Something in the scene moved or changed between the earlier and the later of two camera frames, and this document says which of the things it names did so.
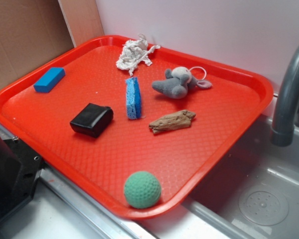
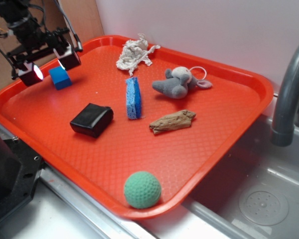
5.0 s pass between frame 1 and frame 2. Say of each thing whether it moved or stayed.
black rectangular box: stayed
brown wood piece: stayed
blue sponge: stayed
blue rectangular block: moved
